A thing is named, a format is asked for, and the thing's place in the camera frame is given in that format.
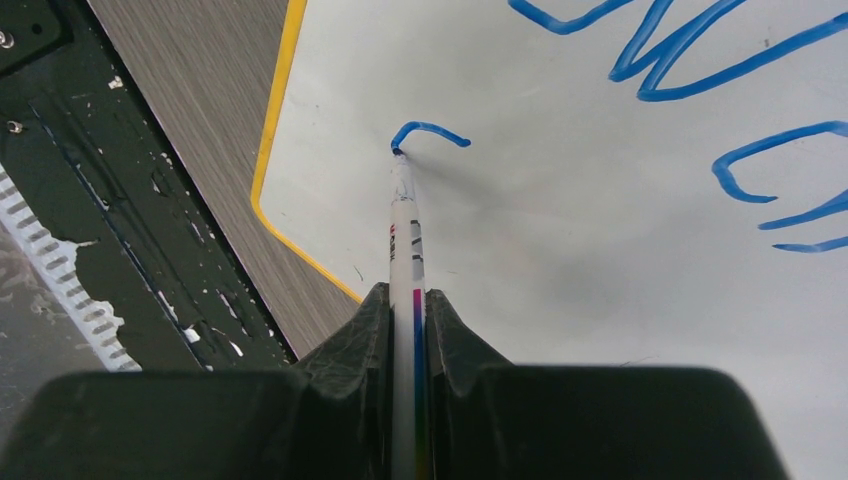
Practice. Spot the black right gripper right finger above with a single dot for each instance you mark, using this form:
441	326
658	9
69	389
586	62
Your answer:
493	419

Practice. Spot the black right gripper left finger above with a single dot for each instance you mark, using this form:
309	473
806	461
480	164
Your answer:
324	417

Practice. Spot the white blue marker pen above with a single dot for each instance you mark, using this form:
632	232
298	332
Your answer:
410	443

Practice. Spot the yellow framed whiteboard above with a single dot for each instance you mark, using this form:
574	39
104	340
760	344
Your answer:
631	182

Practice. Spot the white toothed cable rail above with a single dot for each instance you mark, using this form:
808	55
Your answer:
54	261

